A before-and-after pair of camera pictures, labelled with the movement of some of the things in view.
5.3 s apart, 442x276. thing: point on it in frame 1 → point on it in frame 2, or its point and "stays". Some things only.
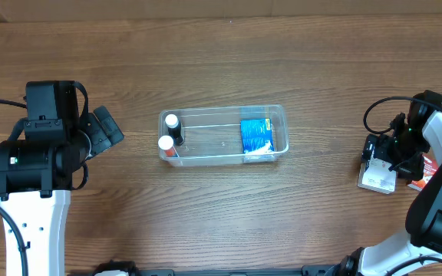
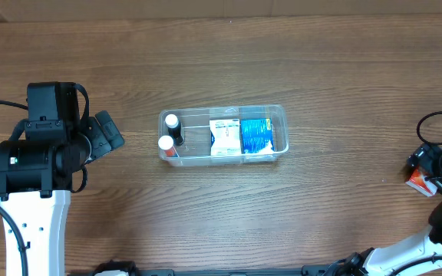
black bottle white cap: (174, 129) stays
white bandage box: (374, 175) → (226, 133)
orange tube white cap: (166, 142) stays
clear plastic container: (223, 135) stays
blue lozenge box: (257, 136) stays
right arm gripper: (391, 149) → (417, 161)
